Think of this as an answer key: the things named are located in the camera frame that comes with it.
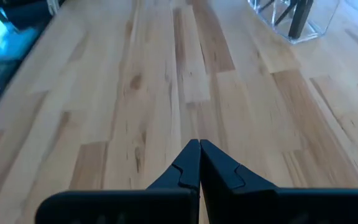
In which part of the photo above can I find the large blue handle powder brush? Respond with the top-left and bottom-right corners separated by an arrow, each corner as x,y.
287,0 -> 314,40

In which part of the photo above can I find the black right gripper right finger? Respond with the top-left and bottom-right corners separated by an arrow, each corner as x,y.
200,139 -> 358,224

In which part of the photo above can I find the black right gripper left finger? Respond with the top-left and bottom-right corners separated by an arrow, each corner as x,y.
35,139 -> 202,224

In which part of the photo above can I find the clear acrylic organizer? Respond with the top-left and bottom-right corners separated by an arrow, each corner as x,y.
247,0 -> 341,45

